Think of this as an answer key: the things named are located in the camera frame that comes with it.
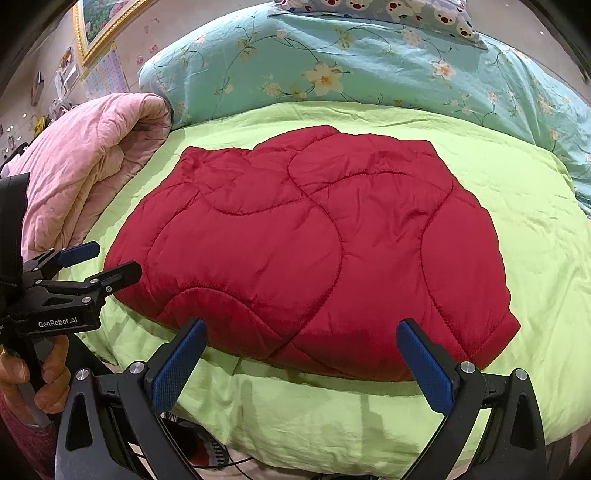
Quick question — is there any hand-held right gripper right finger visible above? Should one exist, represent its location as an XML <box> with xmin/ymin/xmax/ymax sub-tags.
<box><xmin>396</xmin><ymin>318</ymin><xmax>548</xmax><ymax>480</ymax></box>

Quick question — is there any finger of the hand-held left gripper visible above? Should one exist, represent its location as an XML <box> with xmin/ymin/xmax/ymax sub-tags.
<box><xmin>23</xmin><ymin>241</ymin><xmax>101</xmax><ymax>278</ymax></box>
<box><xmin>37</xmin><ymin>261</ymin><xmax>143</xmax><ymax>304</ymax></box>

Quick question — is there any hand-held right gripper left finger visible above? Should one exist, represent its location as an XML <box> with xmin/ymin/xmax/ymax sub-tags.
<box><xmin>54</xmin><ymin>318</ymin><xmax>208</xmax><ymax>480</ymax></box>

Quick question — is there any red quilted jacket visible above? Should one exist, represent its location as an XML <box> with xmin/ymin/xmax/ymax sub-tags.
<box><xmin>102</xmin><ymin>124</ymin><xmax>522</xmax><ymax>383</ymax></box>

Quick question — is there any person's left forearm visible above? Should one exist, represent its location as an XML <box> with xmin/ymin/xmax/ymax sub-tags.
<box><xmin>0</xmin><ymin>397</ymin><xmax>60</xmax><ymax>480</ymax></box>

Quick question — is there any person's left hand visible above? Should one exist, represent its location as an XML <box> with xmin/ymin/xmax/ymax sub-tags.
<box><xmin>0</xmin><ymin>336</ymin><xmax>72</xmax><ymax>428</ymax></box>

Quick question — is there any red and black appliance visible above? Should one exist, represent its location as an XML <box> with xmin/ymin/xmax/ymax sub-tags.
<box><xmin>182</xmin><ymin>427</ymin><xmax>229</xmax><ymax>470</ymax></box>

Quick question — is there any pink quilt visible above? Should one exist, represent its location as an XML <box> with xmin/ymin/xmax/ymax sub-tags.
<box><xmin>2</xmin><ymin>92</ymin><xmax>174</xmax><ymax>264</ymax></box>

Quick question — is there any pile of small household things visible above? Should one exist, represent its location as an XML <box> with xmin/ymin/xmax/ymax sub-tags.
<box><xmin>0</xmin><ymin>46</ymin><xmax>86</xmax><ymax>162</ymax></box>

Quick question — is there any light green blanket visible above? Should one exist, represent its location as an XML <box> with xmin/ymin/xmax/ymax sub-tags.
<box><xmin>55</xmin><ymin>99</ymin><xmax>591</xmax><ymax>467</ymax></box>

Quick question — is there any gold framed picture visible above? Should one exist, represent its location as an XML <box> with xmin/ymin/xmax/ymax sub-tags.
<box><xmin>74</xmin><ymin>0</ymin><xmax>160</xmax><ymax>68</ymax></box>

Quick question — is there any teal floral quilt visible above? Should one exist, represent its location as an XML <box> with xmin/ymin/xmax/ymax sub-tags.
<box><xmin>139</xmin><ymin>2</ymin><xmax>591</xmax><ymax>217</ymax></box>

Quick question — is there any bear print pillow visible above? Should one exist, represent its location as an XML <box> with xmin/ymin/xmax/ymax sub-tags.
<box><xmin>272</xmin><ymin>0</ymin><xmax>489</xmax><ymax>51</ymax></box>

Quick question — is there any black cable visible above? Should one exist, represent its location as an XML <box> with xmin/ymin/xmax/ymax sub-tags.
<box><xmin>217</xmin><ymin>455</ymin><xmax>287</xmax><ymax>480</ymax></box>

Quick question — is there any dotted wall calendar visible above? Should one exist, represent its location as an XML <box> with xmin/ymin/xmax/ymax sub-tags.
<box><xmin>83</xmin><ymin>41</ymin><xmax>130</xmax><ymax>100</ymax></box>

